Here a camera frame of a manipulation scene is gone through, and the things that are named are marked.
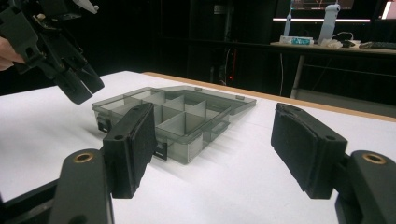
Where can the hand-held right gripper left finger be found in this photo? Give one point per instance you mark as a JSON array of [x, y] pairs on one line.
[[130, 149]]

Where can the beige desk top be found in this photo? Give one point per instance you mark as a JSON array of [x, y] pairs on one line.
[[327, 49]]

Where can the black keyboard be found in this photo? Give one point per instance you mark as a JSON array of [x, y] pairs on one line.
[[379, 45]]

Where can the white and blue toothbrush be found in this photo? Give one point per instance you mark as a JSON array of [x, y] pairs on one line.
[[288, 18]]

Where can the white flat box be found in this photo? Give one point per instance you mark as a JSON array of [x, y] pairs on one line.
[[295, 40]]

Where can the white desk frame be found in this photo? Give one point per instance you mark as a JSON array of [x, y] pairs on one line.
[[297, 77]]

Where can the pale blue hand-held device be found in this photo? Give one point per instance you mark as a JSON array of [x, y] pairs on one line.
[[329, 21]]

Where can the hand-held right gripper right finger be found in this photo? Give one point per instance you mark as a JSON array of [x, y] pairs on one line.
[[305, 146]]

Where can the computer monitor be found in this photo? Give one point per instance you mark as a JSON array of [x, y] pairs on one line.
[[323, 3]]

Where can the grey transparent compartment box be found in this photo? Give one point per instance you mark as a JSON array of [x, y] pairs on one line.
[[186, 124]]

